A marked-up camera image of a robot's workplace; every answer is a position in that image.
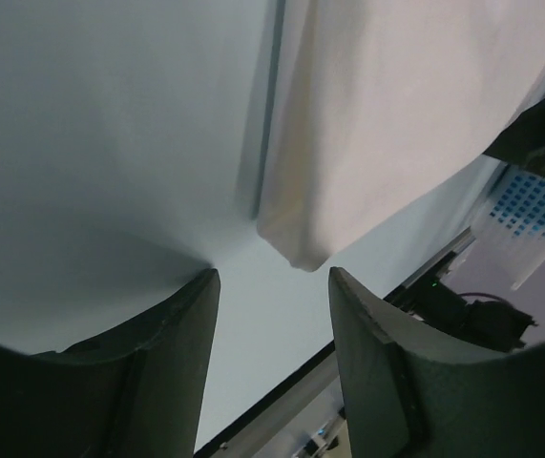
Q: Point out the white perforated laundry basket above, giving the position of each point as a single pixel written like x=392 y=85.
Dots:
x=510 y=223

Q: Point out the white t shirt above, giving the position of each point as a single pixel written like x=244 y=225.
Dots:
x=378 y=102

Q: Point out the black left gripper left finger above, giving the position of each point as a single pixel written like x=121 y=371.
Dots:
x=134 y=390

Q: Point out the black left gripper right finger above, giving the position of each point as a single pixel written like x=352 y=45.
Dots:
x=411 y=390

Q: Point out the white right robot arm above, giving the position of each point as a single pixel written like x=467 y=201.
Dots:
x=477 y=318

